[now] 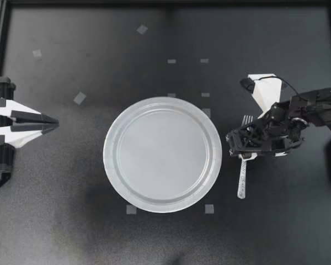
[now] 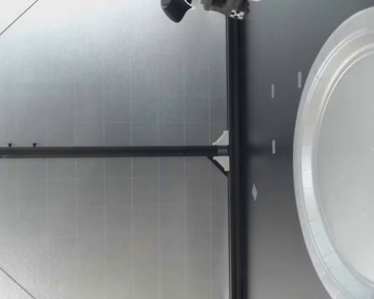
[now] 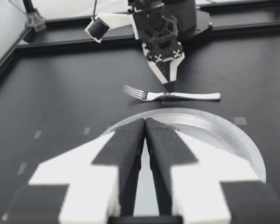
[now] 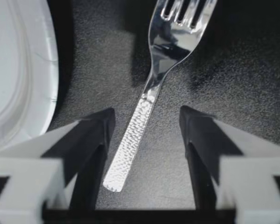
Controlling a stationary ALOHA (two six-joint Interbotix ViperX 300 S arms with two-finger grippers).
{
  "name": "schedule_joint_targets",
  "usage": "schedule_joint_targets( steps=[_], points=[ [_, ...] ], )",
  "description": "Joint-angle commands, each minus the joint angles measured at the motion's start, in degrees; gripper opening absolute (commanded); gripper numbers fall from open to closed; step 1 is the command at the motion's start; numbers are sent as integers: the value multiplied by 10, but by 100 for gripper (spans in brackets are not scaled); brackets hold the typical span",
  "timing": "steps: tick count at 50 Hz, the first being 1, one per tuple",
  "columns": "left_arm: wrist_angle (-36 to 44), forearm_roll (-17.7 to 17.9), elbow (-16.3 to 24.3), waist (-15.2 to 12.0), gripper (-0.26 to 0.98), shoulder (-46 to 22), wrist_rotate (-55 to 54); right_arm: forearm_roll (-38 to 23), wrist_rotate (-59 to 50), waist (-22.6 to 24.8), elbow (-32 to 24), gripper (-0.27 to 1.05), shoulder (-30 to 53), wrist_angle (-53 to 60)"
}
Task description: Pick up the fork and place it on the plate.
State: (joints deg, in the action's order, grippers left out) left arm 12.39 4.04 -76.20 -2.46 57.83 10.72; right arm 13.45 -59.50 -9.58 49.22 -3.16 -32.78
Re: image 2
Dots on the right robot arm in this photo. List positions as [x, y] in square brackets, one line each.
[174, 11]

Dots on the round grey plate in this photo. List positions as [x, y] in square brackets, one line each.
[346, 155]

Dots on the black frame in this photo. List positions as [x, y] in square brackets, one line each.
[237, 93]

